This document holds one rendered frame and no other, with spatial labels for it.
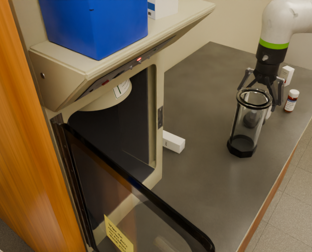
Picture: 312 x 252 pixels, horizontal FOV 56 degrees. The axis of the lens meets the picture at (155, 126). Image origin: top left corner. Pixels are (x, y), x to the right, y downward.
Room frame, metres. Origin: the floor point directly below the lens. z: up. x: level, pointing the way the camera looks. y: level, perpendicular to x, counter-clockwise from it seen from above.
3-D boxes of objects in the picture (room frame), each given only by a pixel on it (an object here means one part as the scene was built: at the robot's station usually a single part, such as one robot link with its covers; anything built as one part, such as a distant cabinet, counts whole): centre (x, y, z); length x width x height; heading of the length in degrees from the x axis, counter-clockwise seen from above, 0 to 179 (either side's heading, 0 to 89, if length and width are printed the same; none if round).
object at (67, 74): (0.46, 0.03, 1.46); 0.32 x 0.11 x 0.10; 143
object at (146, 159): (0.57, 0.17, 1.19); 0.26 x 0.24 x 0.35; 143
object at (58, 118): (0.37, 0.16, 1.19); 0.03 x 0.02 x 0.39; 143
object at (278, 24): (0.90, -0.39, 1.35); 0.13 x 0.11 x 0.14; 95
